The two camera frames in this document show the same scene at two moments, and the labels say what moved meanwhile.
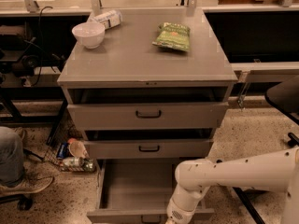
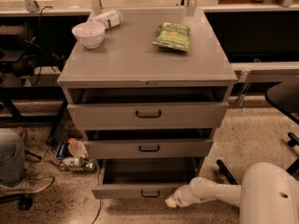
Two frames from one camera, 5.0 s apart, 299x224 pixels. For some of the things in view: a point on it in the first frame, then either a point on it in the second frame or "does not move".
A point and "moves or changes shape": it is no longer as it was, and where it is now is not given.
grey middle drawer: (153, 148) does not move
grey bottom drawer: (137, 191) moves or changes shape
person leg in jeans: (11, 158) does not move
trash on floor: (81, 163) does not move
